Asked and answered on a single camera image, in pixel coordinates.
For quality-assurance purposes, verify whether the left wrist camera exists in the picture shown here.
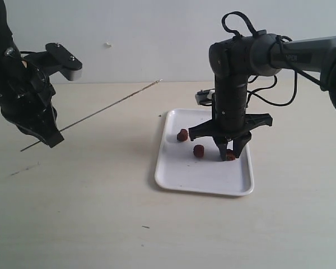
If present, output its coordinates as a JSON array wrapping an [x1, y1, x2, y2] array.
[[24, 43, 82, 81]]

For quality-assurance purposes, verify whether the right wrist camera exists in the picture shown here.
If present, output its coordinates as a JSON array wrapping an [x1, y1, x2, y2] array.
[[195, 89, 215, 106]]

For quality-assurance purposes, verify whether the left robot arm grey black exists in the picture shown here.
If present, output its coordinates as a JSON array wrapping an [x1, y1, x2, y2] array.
[[0, 1, 251, 160]]

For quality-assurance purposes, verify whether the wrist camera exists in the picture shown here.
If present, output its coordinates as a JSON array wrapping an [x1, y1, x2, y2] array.
[[24, 43, 82, 81], [195, 89, 215, 106]]

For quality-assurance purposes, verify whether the thin metal skewer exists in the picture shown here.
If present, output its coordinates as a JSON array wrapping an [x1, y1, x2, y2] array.
[[20, 78, 164, 152]]

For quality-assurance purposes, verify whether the red meat ball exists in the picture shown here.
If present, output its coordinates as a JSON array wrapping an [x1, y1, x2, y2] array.
[[193, 145, 205, 158], [226, 149, 236, 161], [176, 129, 189, 142]]

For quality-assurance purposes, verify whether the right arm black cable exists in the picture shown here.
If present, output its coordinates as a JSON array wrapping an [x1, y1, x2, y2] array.
[[221, 11, 330, 106]]

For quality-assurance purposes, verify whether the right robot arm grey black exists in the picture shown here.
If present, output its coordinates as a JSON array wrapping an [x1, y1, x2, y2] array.
[[188, 33, 336, 161]]

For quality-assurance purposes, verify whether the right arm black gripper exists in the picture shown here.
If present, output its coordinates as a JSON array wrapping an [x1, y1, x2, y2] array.
[[188, 106, 273, 161]]

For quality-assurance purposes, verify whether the white plastic tray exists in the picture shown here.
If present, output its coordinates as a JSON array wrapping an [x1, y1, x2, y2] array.
[[155, 109, 254, 197]]

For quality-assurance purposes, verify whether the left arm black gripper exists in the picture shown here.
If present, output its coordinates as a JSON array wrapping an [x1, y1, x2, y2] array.
[[0, 50, 64, 148]]

